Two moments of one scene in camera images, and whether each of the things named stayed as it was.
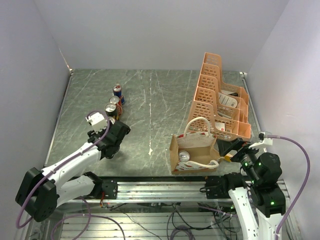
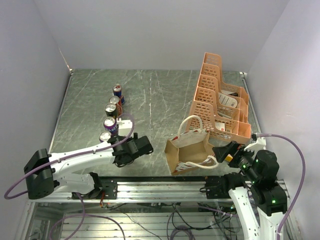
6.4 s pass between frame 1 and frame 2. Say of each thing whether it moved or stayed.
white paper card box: stayed
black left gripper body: moved
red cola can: stayed
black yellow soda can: stayed
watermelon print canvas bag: moved
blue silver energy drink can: stayed
